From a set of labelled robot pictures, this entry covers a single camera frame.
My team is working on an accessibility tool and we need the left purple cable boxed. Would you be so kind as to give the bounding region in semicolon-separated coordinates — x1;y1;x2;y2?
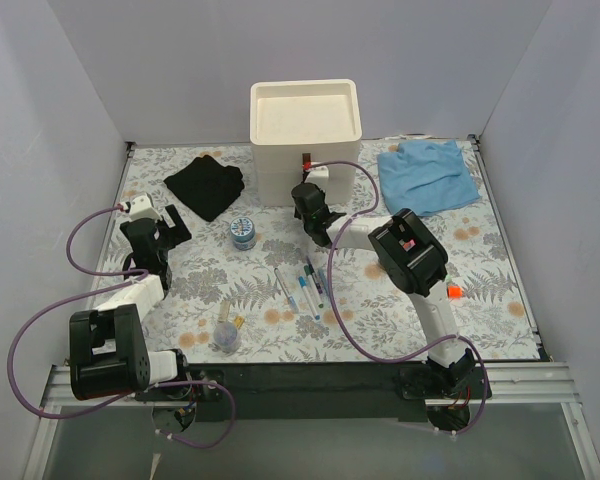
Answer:
8;204;236;449

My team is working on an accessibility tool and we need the purple clear pen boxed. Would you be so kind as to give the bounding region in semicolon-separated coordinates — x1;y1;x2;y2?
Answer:
305;256;324;296

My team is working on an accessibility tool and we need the purple cable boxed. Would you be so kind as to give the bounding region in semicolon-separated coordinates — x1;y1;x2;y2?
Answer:
8;204;236;449
307;159;493;437

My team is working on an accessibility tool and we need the light blue pen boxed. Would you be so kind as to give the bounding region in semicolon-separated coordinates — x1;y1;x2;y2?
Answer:
318;268;334;305

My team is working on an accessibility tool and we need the black folded cloth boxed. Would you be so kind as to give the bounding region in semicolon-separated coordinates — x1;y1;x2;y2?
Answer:
164;155;245;222

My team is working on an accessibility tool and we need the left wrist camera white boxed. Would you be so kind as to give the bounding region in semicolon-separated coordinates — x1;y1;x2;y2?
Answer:
121;193;161;221

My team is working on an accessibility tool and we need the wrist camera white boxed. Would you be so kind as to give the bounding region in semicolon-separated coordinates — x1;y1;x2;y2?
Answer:
303;163;330;190
121;193;161;221

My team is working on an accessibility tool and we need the beige eraser block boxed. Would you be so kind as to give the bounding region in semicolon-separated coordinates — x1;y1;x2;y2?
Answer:
218;300;231;322

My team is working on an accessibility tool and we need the cream three-drawer organizer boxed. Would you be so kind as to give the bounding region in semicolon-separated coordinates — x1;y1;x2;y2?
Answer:
250;79;362;207

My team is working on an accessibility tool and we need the white marker blue cap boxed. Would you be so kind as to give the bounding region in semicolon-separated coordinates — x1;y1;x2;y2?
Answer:
298;276;320;320

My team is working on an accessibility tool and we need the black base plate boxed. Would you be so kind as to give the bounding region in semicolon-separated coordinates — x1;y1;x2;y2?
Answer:
134;360;492;424

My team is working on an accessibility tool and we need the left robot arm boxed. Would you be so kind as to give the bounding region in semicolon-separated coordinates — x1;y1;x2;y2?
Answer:
69;194;193;400

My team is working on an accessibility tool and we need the floral patterned table mat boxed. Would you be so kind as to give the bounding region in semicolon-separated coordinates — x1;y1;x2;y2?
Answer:
120;141;539;363

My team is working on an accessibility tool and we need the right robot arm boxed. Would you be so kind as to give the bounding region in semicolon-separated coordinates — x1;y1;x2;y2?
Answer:
291;182;477;398

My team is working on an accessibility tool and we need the clear jar of pins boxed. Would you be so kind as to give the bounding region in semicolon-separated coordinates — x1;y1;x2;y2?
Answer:
213;321;241;353

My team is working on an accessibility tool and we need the black orange highlighter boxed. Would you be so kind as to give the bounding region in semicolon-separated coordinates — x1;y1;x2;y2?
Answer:
447;285;464;299

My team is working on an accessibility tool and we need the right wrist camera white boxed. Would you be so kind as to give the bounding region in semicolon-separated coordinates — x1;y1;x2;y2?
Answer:
303;163;330;190

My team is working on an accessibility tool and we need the blue round tin jar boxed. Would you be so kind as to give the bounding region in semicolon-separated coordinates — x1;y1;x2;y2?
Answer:
229;217;257;251

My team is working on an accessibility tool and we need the blue folded cloth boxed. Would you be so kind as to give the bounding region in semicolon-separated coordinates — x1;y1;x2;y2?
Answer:
377;140;480;217

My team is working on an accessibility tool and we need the aluminium rail frame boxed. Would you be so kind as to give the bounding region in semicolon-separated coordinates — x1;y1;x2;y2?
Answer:
25;135;600;479

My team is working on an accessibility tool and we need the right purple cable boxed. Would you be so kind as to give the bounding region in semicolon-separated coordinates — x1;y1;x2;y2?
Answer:
307;159;493;437

